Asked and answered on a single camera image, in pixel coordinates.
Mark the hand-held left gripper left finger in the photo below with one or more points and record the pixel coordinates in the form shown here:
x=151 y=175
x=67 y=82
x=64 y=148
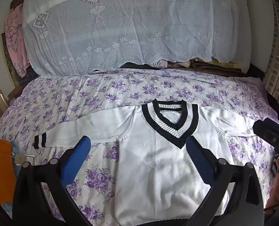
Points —
x=79 y=155

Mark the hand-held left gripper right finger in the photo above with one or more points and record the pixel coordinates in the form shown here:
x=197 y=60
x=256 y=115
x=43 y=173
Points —
x=194 y=157

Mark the white sweater with black stripes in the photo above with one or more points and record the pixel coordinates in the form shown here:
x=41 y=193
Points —
x=153 y=169

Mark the person's right hand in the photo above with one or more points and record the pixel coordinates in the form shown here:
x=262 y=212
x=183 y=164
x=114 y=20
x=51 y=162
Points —
x=277 y=167

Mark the paper tag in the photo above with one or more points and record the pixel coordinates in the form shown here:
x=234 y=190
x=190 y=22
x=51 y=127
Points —
x=24 y=159

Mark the purple floral bed sheet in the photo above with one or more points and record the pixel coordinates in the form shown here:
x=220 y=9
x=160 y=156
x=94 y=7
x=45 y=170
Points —
x=59 y=98

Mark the brick patterned cloth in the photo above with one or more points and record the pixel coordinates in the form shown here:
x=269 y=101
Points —
x=278 y=63

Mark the orange cloth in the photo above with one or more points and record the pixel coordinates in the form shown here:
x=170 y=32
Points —
x=0 y=169

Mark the folded brown blanket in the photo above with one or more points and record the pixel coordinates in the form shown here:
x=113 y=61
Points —
x=217 y=66

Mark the dark patterned blanket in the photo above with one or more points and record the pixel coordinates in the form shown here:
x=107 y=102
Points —
x=29 y=77

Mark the green patterned cloth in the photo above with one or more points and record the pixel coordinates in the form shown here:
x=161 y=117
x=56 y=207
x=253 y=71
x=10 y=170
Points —
x=10 y=70

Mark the pink floral blanket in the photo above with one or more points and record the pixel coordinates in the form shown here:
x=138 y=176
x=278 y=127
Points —
x=14 y=40

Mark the white lace cover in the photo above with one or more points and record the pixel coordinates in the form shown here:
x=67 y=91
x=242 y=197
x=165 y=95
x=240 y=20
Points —
x=130 y=28

